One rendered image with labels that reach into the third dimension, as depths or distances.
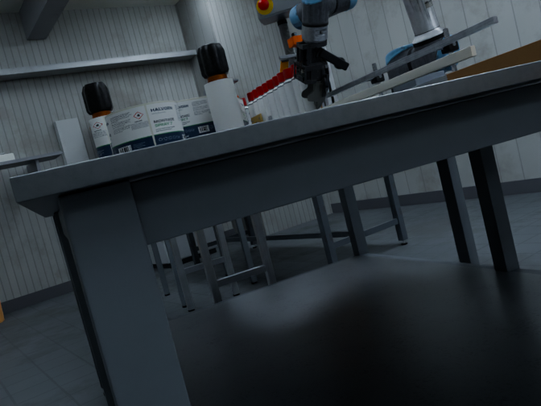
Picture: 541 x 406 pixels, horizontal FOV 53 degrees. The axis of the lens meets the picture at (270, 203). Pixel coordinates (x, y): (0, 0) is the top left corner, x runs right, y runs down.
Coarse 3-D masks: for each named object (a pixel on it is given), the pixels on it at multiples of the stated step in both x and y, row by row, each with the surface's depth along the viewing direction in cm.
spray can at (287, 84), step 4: (288, 68) 179; (284, 72) 179; (288, 72) 179; (284, 76) 180; (288, 76) 179; (292, 76) 179; (288, 80) 178; (284, 84) 179; (288, 84) 178; (284, 88) 180; (288, 88) 178; (292, 88) 178; (288, 92) 179; (292, 92) 178; (288, 96) 179; (292, 96) 178; (288, 100) 179; (292, 100) 178; (288, 104) 180; (292, 104) 179; (296, 104) 178; (292, 108) 179; (296, 108) 178; (292, 112) 179; (296, 112) 179
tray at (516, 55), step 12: (516, 48) 83; (528, 48) 81; (540, 48) 79; (492, 60) 87; (504, 60) 85; (516, 60) 83; (528, 60) 81; (456, 72) 95; (468, 72) 93; (480, 72) 90
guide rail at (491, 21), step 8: (496, 16) 105; (480, 24) 108; (488, 24) 106; (464, 32) 112; (472, 32) 110; (440, 40) 119; (448, 40) 116; (456, 40) 115; (424, 48) 124; (432, 48) 121; (408, 56) 129; (416, 56) 127; (392, 64) 135; (400, 64) 133; (376, 72) 142; (384, 72) 140; (360, 80) 150; (368, 80) 148; (344, 88) 158; (328, 96) 167
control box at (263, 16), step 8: (256, 0) 188; (272, 0) 186; (280, 0) 186; (288, 0) 185; (296, 0) 185; (256, 8) 189; (272, 8) 187; (280, 8) 186; (288, 8) 186; (264, 16) 188; (272, 16) 188; (280, 16) 191; (288, 16) 193; (264, 24) 196
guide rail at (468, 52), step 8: (464, 48) 104; (472, 48) 102; (448, 56) 108; (456, 56) 106; (464, 56) 104; (472, 56) 103; (432, 64) 113; (440, 64) 111; (448, 64) 109; (408, 72) 120; (416, 72) 118; (424, 72) 115; (392, 80) 126; (400, 80) 123; (408, 80) 121; (376, 88) 132; (384, 88) 129; (352, 96) 143; (360, 96) 139; (368, 96) 136; (336, 104) 151
